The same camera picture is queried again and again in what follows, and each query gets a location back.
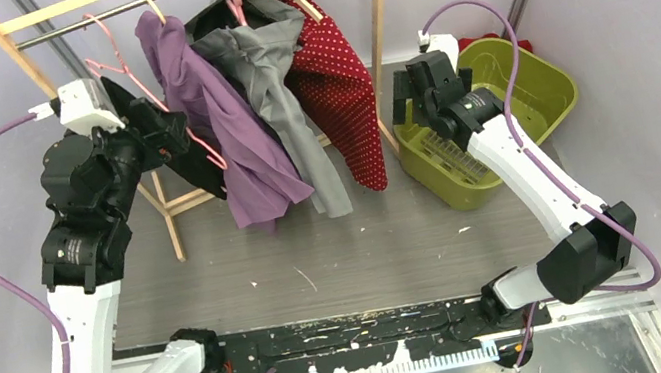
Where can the red polka dot skirt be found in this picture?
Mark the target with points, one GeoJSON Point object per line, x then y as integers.
{"type": "Point", "coordinates": [335, 89]}

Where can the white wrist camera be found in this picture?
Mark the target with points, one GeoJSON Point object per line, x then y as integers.
{"type": "Point", "coordinates": [446, 43]}
{"type": "Point", "coordinates": [84, 105]}

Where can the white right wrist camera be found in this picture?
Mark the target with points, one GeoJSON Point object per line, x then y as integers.
{"type": "Point", "coordinates": [446, 43]}

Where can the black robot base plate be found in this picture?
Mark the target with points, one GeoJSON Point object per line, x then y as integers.
{"type": "Point", "coordinates": [352, 343]}

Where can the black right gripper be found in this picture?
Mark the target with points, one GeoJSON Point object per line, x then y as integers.
{"type": "Point", "coordinates": [403, 91]}

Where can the black skirt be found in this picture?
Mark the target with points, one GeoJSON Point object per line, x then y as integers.
{"type": "Point", "coordinates": [194, 167]}

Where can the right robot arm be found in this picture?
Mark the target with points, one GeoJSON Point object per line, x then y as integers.
{"type": "Point", "coordinates": [592, 240]}

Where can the pink wire hanger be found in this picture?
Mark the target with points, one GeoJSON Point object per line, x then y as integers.
{"type": "Point", "coordinates": [95, 67]}

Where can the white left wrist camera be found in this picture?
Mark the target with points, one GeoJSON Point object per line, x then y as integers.
{"type": "Point", "coordinates": [84, 105]}

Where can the grey skirt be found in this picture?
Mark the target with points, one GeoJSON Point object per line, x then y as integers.
{"type": "Point", "coordinates": [257, 56]}

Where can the olive green plastic basket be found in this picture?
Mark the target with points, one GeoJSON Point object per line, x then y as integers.
{"type": "Point", "coordinates": [543, 96]}

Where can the wooden clothes rack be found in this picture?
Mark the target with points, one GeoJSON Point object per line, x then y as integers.
{"type": "Point", "coordinates": [33, 26]}

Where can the purple skirt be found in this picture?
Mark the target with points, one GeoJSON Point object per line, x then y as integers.
{"type": "Point", "coordinates": [260, 179]}

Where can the wooden hanger of purple skirt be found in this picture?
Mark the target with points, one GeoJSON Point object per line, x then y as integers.
{"type": "Point", "coordinates": [157, 11]}

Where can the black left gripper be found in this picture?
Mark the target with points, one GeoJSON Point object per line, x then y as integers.
{"type": "Point", "coordinates": [169, 136]}

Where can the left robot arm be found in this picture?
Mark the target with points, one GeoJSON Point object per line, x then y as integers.
{"type": "Point", "coordinates": [91, 181]}

